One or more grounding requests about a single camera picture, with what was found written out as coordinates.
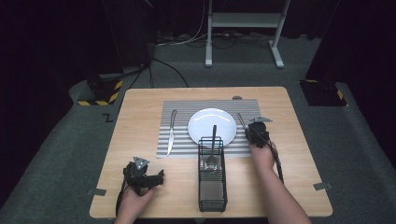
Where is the white metal stand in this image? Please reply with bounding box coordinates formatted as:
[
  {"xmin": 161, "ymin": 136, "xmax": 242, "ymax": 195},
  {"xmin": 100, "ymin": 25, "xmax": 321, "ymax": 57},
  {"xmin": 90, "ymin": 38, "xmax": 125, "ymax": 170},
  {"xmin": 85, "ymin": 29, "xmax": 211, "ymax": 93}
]
[{"xmin": 204, "ymin": 0, "xmax": 292, "ymax": 70}]

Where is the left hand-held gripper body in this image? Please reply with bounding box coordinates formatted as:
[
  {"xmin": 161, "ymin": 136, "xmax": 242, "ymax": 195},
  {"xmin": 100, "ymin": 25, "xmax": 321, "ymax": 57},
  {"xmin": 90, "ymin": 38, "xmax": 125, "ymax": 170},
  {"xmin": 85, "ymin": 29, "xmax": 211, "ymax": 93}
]
[{"xmin": 122, "ymin": 156, "xmax": 151, "ymax": 196}]

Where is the silver table knife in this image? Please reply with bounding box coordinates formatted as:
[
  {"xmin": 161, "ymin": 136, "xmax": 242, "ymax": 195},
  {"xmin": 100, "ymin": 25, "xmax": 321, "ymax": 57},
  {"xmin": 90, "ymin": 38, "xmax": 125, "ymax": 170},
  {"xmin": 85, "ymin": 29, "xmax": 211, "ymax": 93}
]
[{"xmin": 166, "ymin": 108, "xmax": 178, "ymax": 158}]

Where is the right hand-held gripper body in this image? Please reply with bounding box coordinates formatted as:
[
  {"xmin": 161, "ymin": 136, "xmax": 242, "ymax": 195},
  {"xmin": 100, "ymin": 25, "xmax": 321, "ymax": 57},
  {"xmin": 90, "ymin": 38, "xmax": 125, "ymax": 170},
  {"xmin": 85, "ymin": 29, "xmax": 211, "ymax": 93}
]
[{"xmin": 244, "ymin": 116, "xmax": 274, "ymax": 149}]

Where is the white round plate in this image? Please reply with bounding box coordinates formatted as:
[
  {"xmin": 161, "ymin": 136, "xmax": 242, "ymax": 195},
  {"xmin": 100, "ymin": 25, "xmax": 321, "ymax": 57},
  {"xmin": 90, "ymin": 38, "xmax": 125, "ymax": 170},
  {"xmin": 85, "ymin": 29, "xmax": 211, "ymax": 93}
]
[{"xmin": 187, "ymin": 107, "xmax": 238, "ymax": 147}]

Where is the black wire cutlery caddy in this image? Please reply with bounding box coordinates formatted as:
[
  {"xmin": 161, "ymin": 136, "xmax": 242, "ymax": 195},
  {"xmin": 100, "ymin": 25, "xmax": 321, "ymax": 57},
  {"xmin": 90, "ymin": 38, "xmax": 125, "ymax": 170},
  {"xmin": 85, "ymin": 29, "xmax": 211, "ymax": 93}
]
[{"xmin": 197, "ymin": 136, "xmax": 229, "ymax": 214}]

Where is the grey tape piece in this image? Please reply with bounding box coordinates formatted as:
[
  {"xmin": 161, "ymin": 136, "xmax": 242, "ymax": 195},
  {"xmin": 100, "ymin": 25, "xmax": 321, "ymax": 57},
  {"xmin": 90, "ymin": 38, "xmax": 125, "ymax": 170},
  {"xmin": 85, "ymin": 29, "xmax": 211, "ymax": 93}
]
[
  {"xmin": 87, "ymin": 188, "xmax": 107, "ymax": 197},
  {"xmin": 312, "ymin": 181, "xmax": 333, "ymax": 191}
]

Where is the person's left hand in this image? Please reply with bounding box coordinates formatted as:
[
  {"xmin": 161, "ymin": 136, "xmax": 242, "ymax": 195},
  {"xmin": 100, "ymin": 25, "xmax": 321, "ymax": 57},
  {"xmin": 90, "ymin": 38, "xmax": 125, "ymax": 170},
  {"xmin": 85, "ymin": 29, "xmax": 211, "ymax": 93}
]
[{"xmin": 119, "ymin": 186, "xmax": 158, "ymax": 219}]

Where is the black floor cable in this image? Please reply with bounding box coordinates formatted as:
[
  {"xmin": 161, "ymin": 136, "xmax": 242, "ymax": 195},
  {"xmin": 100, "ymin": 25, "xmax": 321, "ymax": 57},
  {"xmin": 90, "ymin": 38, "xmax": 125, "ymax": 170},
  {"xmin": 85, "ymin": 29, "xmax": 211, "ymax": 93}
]
[{"xmin": 151, "ymin": 57, "xmax": 191, "ymax": 89}]

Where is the left hand-held gripper cable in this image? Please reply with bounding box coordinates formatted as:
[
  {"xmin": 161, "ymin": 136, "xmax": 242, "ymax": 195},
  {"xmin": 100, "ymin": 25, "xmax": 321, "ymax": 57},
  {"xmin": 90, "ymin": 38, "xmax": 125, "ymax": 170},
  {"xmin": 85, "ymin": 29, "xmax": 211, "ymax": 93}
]
[{"xmin": 115, "ymin": 179, "xmax": 129, "ymax": 217}]

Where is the black stand with hazard-striped base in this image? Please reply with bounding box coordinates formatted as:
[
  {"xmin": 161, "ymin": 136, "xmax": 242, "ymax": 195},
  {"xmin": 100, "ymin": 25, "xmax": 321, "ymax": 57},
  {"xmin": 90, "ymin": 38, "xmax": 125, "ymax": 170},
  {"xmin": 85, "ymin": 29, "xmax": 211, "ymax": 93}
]
[
  {"xmin": 77, "ymin": 0, "xmax": 154, "ymax": 107},
  {"xmin": 298, "ymin": 0, "xmax": 396, "ymax": 107}
]

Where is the bundle of black floor cables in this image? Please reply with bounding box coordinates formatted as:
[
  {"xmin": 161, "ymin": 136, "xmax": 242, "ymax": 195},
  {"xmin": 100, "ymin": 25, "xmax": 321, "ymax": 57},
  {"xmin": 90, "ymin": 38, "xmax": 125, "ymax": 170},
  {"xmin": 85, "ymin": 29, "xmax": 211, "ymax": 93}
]
[{"xmin": 155, "ymin": 30, "xmax": 273, "ymax": 50}]

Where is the grey striped placemat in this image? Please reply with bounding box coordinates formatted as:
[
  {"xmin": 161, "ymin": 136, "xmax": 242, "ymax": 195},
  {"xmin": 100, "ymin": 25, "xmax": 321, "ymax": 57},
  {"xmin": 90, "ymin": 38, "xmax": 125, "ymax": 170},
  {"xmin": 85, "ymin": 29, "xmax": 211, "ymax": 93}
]
[{"xmin": 155, "ymin": 99, "xmax": 272, "ymax": 160}]

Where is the black-handled spoon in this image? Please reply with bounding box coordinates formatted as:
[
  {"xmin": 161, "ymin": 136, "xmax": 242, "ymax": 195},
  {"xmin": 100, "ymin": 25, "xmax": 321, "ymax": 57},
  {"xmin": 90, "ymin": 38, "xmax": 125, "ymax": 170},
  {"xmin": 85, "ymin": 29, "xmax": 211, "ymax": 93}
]
[{"xmin": 205, "ymin": 124, "xmax": 219, "ymax": 172}]

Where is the person's right hand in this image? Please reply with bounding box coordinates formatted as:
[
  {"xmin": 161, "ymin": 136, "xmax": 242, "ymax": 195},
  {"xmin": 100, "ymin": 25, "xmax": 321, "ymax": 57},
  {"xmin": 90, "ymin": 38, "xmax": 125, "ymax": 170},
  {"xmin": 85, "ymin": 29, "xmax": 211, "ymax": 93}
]
[{"xmin": 249, "ymin": 140, "xmax": 278, "ymax": 175}]

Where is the hand-held gripper cable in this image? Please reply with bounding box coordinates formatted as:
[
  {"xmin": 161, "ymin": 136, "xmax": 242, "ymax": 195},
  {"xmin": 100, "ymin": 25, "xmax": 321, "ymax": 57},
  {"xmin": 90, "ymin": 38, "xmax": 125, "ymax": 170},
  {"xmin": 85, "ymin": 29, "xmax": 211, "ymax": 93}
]
[
  {"xmin": 115, "ymin": 179, "xmax": 129, "ymax": 217},
  {"xmin": 262, "ymin": 133, "xmax": 285, "ymax": 185}
]

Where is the right hand-held gripper cable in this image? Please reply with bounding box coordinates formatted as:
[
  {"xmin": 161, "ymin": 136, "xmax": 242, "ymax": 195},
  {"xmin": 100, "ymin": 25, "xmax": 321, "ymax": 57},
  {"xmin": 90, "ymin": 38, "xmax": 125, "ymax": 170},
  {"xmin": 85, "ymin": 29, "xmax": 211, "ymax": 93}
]
[{"xmin": 262, "ymin": 133, "xmax": 285, "ymax": 185}]

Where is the white floor cable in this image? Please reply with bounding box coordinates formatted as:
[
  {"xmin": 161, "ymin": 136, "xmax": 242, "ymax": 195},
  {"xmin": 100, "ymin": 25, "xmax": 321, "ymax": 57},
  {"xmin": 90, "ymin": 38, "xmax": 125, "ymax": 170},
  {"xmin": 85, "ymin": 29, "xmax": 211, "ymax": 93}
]
[{"xmin": 154, "ymin": 0, "xmax": 209, "ymax": 49}]

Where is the black-handled fork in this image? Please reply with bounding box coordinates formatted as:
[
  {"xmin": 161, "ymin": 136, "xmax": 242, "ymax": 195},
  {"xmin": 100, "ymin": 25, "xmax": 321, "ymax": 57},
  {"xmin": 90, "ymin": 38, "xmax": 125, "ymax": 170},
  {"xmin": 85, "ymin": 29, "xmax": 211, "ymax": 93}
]
[{"xmin": 235, "ymin": 112, "xmax": 249, "ymax": 131}]

